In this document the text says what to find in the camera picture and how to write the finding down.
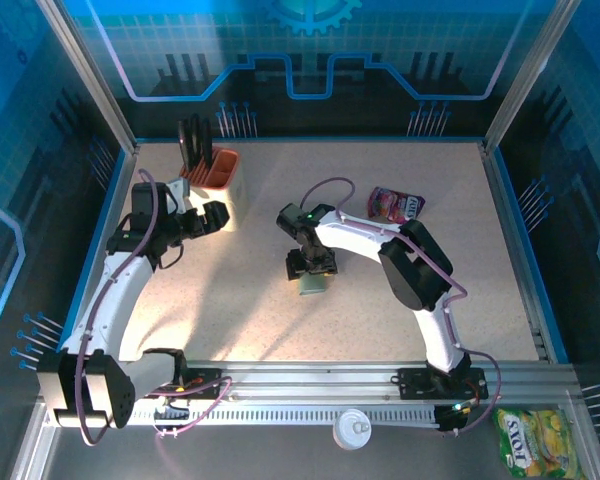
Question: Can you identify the green card holder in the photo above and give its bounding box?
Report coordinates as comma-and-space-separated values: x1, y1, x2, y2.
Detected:
298, 272, 330, 297

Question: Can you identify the beige knife block orange top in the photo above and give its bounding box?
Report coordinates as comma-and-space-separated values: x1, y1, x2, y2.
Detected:
178, 148, 250, 234

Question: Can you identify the purple candy bag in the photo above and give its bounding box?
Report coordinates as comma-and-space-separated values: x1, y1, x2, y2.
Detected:
367, 186, 426, 224

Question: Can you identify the white can lid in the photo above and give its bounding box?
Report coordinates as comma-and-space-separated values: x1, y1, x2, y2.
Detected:
332, 408, 373, 451

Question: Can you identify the black electronics box green light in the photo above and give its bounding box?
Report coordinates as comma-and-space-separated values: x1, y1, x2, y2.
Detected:
433, 402, 476, 435

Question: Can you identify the yellow green candy bag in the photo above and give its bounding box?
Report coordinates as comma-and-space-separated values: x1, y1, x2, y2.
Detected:
493, 407, 589, 480

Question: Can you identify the aluminium mounting rail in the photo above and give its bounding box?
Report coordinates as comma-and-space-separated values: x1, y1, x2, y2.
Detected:
39, 360, 584, 407

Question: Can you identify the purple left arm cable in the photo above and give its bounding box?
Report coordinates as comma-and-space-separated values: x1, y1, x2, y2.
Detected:
74, 168, 234, 447

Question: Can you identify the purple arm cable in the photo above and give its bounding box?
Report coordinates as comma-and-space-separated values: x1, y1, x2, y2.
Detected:
74, 168, 234, 447
299, 178, 504, 437

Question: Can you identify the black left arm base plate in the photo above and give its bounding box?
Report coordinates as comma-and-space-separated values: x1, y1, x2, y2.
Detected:
147, 366, 222, 401

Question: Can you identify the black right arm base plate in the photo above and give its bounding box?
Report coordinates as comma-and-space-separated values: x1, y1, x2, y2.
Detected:
397, 367, 490, 401

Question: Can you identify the aluminium frame post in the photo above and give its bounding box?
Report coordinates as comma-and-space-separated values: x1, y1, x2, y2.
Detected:
34, 0, 140, 156
481, 0, 585, 156

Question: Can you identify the white slotted cable duct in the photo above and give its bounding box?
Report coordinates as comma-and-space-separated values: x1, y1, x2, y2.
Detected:
129, 405, 441, 427

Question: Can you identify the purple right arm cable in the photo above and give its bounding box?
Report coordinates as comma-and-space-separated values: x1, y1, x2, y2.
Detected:
299, 178, 504, 437

